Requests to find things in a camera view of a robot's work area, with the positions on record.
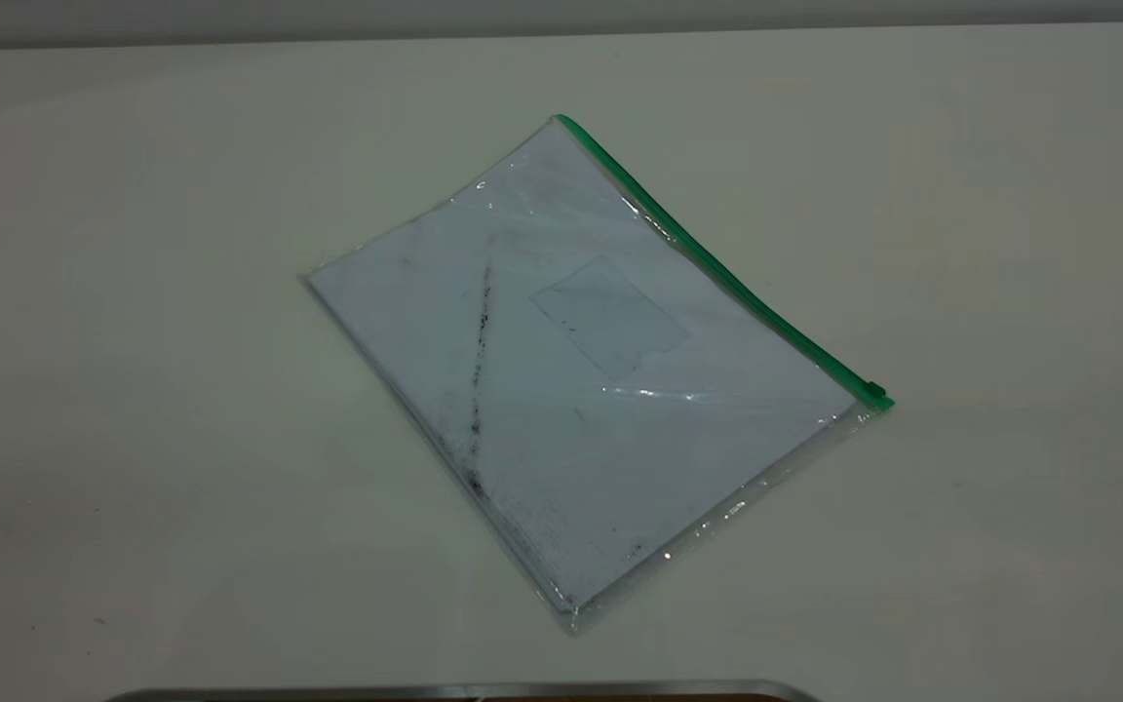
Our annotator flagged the transparent bag with green zip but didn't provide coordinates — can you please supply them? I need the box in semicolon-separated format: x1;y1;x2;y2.
300;114;896;635

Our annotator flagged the silver metal rim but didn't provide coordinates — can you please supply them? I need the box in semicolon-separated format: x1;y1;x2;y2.
103;680;821;702

